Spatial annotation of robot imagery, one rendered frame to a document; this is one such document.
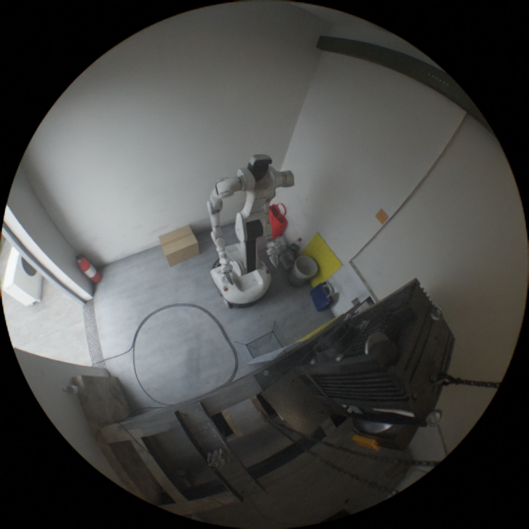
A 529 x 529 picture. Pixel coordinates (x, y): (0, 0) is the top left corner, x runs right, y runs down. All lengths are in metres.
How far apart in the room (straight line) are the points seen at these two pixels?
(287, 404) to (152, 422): 0.94
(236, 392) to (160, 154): 2.03
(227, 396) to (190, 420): 0.33
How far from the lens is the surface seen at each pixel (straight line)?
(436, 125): 1.60
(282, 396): 1.21
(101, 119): 1.81
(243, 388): 1.39
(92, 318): 2.64
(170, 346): 2.12
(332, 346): 0.84
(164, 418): 1.50
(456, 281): 1.73
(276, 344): 2.12
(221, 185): 1.08
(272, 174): 1.21
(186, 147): 1.92
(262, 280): 1.92
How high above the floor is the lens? 2.04
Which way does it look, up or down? 56 degrees down
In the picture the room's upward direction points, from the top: 23 degrees clockwise
